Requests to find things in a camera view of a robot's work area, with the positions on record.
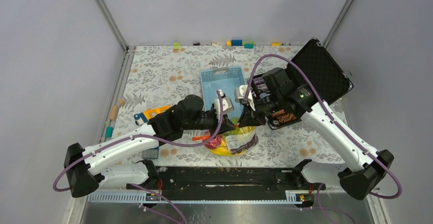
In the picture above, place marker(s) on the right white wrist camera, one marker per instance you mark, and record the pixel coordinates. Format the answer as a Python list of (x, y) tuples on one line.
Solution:
[(244, 96)]

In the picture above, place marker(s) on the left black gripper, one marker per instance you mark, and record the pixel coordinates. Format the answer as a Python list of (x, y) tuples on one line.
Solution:
[(227, 125)]

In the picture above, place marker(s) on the red apple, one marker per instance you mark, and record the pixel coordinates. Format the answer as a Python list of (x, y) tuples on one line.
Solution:
[(214, 143)]

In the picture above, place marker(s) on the yellow orange toy truck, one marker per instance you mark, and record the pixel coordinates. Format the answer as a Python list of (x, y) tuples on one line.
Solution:
[(145, 116)]

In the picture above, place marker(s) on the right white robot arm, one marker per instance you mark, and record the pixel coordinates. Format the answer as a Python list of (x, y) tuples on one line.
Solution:
[(364, 166)]

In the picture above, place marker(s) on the light blue plastic basket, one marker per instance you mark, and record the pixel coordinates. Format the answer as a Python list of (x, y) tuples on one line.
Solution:
[(225, 79)]

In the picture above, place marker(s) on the yellow banana bunch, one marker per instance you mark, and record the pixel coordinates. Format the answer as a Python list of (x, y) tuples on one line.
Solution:
[(225, 149)]

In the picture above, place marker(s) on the wooden block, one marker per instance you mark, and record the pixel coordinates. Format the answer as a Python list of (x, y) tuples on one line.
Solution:
[(113, 112)]

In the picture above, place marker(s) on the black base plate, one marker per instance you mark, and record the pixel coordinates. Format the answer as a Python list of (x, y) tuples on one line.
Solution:
[(227, 183)]

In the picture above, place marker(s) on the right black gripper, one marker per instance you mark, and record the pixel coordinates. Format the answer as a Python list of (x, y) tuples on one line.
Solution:
[(249, 118)]

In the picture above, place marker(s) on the floral table mat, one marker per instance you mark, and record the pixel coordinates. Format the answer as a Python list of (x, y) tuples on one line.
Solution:
[(161, 76)]

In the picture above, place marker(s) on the teal block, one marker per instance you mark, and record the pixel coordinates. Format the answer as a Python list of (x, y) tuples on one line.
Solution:
[(108, 132)]

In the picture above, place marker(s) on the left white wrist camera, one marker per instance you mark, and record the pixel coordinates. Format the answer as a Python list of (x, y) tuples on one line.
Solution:
[(223, 104)]

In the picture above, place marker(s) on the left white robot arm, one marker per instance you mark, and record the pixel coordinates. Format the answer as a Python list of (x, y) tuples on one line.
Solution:
[(88, 168)]

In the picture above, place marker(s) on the clear zip top bag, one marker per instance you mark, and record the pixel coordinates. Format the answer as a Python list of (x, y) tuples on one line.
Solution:
[(233, 141)]

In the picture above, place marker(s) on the blue grey block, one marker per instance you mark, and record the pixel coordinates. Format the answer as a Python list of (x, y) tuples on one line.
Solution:
[(150, 154)]

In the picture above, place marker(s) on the black poker chip case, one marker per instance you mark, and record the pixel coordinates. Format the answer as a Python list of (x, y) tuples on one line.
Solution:
[(319, 66)]

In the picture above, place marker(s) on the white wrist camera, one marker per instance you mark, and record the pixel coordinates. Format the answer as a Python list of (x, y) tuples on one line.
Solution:
[(223, 104), (244, 96)]

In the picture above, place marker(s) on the blue yellow toy bricks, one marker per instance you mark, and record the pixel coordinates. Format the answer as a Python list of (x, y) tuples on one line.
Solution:
[(238, 42)]

